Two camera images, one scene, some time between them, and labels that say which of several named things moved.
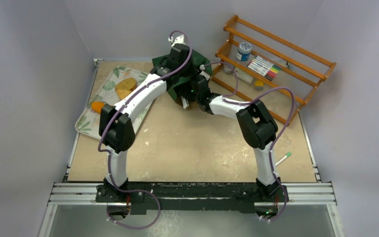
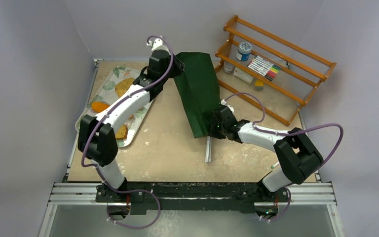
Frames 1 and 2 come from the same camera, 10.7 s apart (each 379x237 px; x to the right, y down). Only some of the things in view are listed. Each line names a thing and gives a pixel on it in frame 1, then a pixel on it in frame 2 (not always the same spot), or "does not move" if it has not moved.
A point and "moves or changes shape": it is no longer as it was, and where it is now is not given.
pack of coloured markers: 264,67 does not move
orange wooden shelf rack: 277,76 does not move
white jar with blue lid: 244,51 does not move
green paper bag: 199,59 moves or changes shape
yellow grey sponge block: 259,85 does not move
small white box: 244,75 does not move
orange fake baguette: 96,106 does not move
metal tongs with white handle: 184,101 -> 208,149
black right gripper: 189,99 -> 214,119
